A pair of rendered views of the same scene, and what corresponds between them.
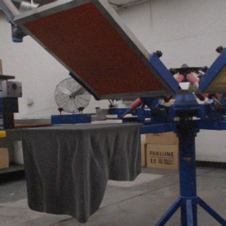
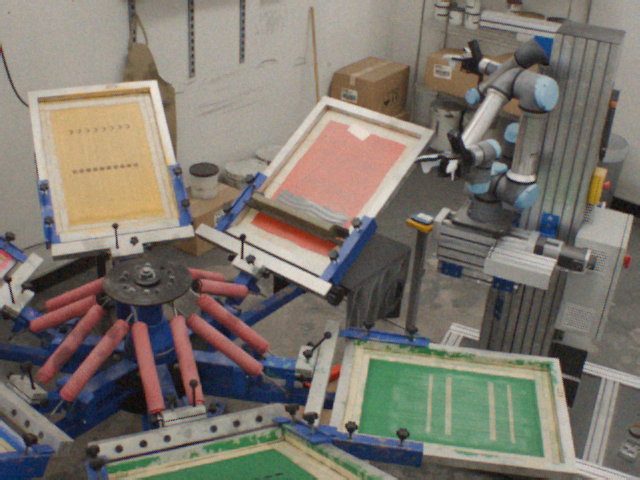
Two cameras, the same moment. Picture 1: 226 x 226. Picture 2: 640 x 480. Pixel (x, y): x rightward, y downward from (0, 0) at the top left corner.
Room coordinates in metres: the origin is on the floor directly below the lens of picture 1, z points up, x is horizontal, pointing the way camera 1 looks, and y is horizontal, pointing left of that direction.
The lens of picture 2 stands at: (4.99, -0.39, 2.73)
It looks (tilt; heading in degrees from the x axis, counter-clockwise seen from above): 30 degrees down; 173
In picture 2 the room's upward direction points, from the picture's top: 4 degrees clockwise
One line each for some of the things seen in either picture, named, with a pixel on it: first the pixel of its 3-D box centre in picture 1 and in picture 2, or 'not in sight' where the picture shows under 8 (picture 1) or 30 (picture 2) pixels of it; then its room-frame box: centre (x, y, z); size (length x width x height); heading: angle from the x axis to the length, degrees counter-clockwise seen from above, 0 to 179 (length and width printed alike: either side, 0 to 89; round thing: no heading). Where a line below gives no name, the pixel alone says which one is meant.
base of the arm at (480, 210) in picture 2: not in sight; (486, 204); (2.18, 0.60, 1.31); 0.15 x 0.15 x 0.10
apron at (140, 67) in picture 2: not in sight; (141, 96); (0.25, -1.05, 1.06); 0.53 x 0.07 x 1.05; 137
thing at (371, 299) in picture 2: not in sight; (371, 295); (2.07, 0.18, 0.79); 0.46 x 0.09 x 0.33; 137
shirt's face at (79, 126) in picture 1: (82, 126); (342, 250); (1.94, 0.05, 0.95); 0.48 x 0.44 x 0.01; 137
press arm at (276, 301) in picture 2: (137, 130); (269, 306); (2.30, -0.29, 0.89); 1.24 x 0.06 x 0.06; 137
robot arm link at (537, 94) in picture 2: not in sight; (526, 142); (2.29, 0.68, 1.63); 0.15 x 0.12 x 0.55; 36
